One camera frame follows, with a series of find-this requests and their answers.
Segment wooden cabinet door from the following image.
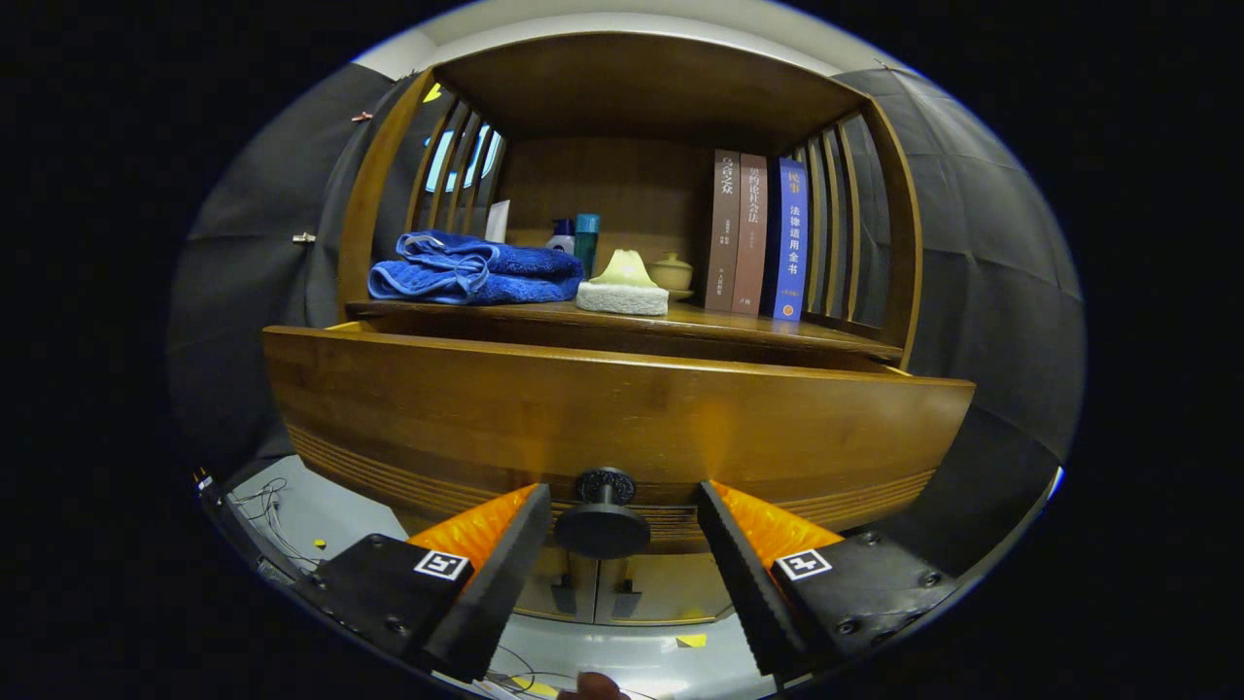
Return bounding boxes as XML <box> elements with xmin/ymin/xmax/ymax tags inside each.
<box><xmin>515</xmin><ymin>544</ymin><xmax>599</xmax><ymax>625</ymax></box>
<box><xmin>595</xmin><ymin>552</ymin><xmax>735</xmax><ymax>626</ymax></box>

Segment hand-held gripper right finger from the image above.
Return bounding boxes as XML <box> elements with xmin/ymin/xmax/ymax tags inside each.
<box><xmin>696</xmin><ymin>479</ymin><xmax>961</xmax><ymax>679</ymax></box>

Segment pale green handled sponge brush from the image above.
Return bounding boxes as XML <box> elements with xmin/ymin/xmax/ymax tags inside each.
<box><xmin>575</xmin><ymin>249</ymin><xmax>671</xmax><ymax>317</ymax></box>

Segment brown wooden drawer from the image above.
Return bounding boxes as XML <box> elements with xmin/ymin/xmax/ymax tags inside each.
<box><xmin>260</xmin><ymin>321</ymin><xmax>977</xmax><ymax>557</ymax></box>

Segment blue book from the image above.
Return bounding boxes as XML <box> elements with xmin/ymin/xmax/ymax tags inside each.
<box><xmin>761</xmin><ymin>157</ymin><xmax>809</xmax><ymax>323</ymax></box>

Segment thin floor cables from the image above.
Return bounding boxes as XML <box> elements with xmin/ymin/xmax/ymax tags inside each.
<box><xmin>228</xmin><ymin>476</ymin><xmax>322</xmax><ymax>575</ymax></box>

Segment brown wooden cabinet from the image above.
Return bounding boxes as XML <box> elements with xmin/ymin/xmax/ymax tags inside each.
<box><xmin>335</xmin><ymin>32</ymin><xmax>924</xmax><ymax>628</ymax></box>

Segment beige lidded tea cup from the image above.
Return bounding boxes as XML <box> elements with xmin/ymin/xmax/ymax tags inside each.
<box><xmin>649</xmin><ymin>252</ymin><xmax>694</xmax><ymax>292</ymax></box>

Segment black round drawer knob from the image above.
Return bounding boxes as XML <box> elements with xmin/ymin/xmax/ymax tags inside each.
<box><xmin>554</xmin><ymin>467</ymin><xmax>652</xmax><ymax>560</ymax></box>

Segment wooden countertop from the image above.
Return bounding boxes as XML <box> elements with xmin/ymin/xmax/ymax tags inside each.
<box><xmin>345</xmin><ymin>297</ymin><xmax>905</xmax><ymax>363</ymax></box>

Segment reddish brown book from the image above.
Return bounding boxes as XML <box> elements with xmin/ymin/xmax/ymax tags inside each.
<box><xmin>731</xmin><ymin>154</ymin><xmax>769</xmax><ymax>317</ymax></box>

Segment teal glass bottle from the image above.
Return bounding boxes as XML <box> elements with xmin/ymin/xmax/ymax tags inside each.
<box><xmin>574</xmin><ymin>214</ymin><xmax>601</xmax><ymax>281</ymax></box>

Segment blue folded towel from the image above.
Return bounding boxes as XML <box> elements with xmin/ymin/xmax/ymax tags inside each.
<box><xmin>367</xmin><ymin>229</ymin><xmax>586</xmax><ymax>306</ymax></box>

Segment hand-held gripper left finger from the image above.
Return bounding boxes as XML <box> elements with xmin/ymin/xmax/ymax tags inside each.
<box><xmin>309</xmin><ymin>483</ymin><xmax>553</xmax><ymax>683</ymax></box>

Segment dark brown book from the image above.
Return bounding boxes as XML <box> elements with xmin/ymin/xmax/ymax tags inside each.
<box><xmin>705</xmin><ymin>150</ymin><xmax>742</xmax><ymax>313</ymax></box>

